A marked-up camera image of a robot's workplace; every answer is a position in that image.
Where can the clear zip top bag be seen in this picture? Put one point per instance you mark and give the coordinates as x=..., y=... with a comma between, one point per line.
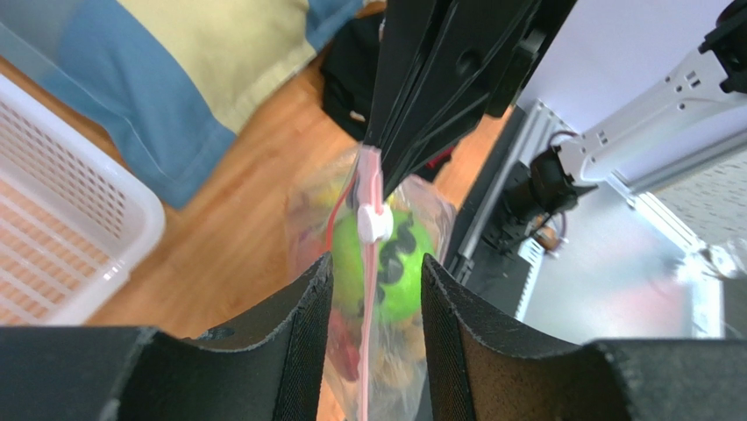
x=310, y=203

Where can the toy longan bunch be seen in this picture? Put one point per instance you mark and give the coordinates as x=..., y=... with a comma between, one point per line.
x=401, y=354

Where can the red folded cloth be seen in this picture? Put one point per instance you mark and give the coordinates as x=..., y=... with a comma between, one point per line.
x=439, y=161

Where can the right idle robot arm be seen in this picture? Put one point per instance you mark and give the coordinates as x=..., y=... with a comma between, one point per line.
x=709, y=80

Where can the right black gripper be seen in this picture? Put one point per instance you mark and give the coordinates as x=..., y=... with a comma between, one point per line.
x=441, y=62

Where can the white plastic basket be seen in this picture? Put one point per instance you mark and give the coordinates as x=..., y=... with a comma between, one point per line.
x=74, y=223

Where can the plaid blue beige pillow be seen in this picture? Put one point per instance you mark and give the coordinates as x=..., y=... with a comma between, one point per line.
x=173, y=83

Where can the green toy watermelon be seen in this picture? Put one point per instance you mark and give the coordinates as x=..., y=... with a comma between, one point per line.
x=399, y=265

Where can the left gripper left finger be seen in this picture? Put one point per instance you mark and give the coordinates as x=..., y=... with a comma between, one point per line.
x=264, y=364

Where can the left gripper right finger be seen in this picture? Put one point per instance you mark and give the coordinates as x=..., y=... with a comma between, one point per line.
x=485, y=365

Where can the black baseball cap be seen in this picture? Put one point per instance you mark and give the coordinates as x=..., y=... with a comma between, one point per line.
x=349, y=71

